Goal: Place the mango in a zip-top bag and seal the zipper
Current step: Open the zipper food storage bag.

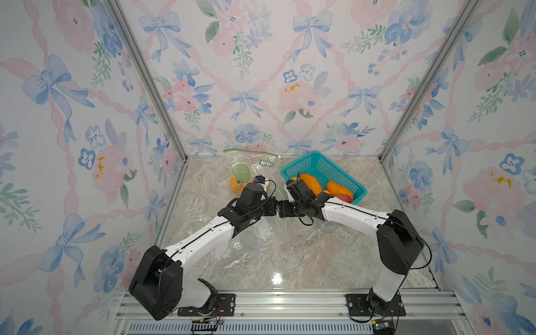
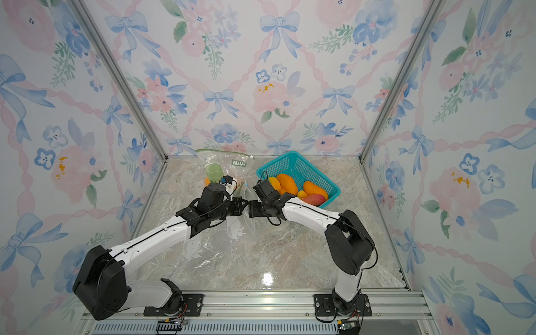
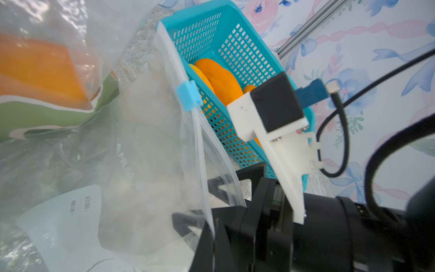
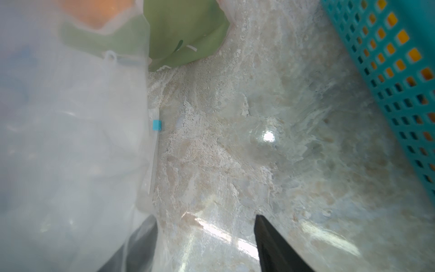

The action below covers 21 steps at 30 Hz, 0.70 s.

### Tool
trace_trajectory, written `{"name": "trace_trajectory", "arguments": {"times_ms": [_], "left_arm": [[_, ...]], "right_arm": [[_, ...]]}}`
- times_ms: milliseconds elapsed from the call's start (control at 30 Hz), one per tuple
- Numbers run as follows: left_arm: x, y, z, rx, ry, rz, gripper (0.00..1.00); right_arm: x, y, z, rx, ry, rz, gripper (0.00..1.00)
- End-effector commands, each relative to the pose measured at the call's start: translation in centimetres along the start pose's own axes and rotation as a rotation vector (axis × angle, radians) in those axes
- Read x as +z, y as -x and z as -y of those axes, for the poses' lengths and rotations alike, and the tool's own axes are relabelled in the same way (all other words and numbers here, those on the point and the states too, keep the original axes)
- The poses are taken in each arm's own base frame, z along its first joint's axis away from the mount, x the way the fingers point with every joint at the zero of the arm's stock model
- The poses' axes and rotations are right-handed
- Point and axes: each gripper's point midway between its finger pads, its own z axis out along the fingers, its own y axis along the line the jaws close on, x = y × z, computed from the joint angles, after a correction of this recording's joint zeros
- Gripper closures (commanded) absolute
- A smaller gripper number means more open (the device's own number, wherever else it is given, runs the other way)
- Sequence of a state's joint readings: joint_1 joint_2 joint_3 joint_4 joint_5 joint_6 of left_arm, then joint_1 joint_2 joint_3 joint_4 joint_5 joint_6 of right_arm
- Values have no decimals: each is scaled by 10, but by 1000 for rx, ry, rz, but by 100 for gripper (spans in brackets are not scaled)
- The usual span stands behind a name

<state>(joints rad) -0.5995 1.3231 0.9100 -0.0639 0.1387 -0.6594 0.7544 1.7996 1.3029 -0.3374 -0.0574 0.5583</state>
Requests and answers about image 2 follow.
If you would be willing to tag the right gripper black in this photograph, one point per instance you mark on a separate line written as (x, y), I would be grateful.
(253, 209)

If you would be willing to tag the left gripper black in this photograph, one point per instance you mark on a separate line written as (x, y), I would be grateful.
(239, 209)

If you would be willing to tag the small yellow mango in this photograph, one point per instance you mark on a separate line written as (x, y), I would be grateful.
(275, 183)

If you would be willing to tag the clear zip-top bag green print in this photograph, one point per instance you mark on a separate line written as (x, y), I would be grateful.
(219, 164)

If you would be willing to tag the red green mango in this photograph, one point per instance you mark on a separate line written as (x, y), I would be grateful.
(314, 199)

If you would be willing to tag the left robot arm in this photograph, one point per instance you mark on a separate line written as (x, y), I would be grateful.
(103, 284)

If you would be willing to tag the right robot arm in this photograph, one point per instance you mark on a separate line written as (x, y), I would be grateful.
(349, 243)

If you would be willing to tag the long orange mango front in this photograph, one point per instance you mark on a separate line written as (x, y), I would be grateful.
(312, 189)

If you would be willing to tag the teal plastic basket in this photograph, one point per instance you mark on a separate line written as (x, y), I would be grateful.
(301, 170)

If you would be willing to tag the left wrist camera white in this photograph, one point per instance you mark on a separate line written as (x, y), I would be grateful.
(229, 183)

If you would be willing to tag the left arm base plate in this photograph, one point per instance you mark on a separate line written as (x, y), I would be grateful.
(188, 305)

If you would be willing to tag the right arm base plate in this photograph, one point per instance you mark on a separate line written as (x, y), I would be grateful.
(329, 305)

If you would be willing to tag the aluminium frame rail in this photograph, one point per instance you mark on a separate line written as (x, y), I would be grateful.
(386, 311)

